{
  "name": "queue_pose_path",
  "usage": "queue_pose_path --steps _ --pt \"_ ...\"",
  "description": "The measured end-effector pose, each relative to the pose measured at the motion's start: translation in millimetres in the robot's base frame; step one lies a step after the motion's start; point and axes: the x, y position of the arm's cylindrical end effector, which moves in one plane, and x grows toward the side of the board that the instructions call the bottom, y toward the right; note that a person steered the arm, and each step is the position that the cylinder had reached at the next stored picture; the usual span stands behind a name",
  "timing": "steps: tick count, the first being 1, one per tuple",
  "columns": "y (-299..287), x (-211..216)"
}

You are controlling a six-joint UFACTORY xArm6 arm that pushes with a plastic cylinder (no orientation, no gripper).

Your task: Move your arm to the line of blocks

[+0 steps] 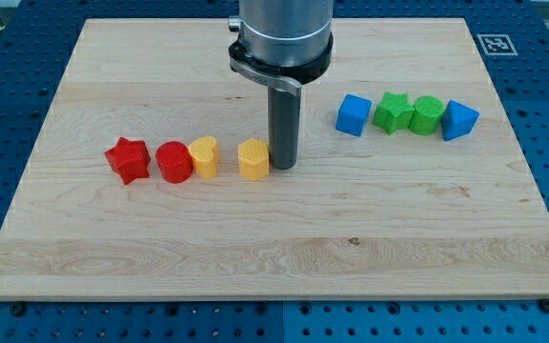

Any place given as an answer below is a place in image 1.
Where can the blue cube block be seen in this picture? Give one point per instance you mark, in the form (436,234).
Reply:
(352,114)

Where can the blue triangle block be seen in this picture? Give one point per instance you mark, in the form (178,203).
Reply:
(457,120)

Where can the green star block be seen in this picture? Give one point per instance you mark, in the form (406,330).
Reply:
(394,112)

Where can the red cylinder block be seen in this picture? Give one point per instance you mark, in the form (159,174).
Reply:
(174,161)

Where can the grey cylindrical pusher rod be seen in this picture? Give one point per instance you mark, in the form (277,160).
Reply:
(283,125)

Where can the wooden board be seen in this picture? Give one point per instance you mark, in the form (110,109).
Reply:
(381,216)

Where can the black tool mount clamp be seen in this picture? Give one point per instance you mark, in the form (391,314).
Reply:
(289,79)

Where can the yellow heart block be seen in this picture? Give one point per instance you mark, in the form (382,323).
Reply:
(205,155)

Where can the yellow hexagon block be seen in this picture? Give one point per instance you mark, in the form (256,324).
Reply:
(253,159)

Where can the green cylinder block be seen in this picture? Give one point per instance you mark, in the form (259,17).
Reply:
(427,115)

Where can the white fiducial marker tag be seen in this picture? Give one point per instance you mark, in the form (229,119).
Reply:
(497,44)

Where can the red star block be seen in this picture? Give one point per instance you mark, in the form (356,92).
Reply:
(129,159)

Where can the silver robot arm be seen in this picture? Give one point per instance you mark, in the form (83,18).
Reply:
(282,45)

